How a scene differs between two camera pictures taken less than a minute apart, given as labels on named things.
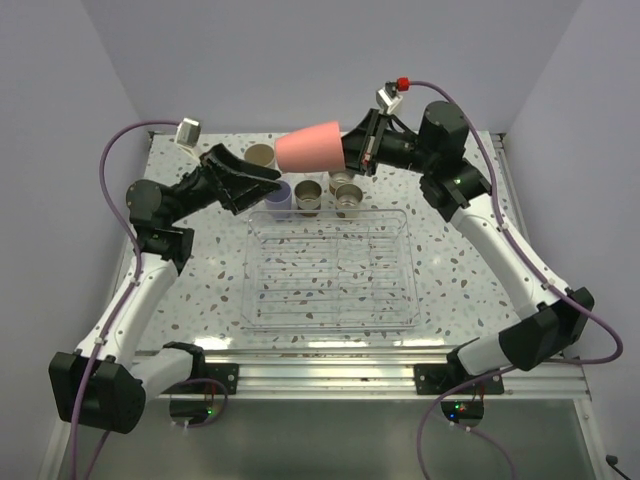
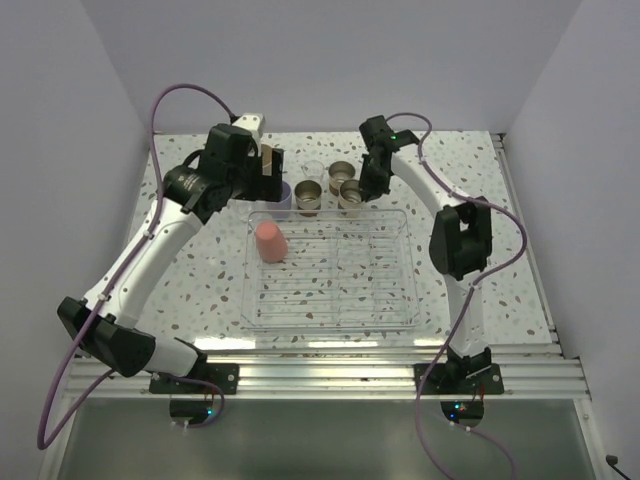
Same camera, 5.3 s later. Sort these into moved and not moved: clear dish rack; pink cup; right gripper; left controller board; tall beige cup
Moved: right gripper; pink cup
Not moved: left controller board; tall beige cup; clear dish rack
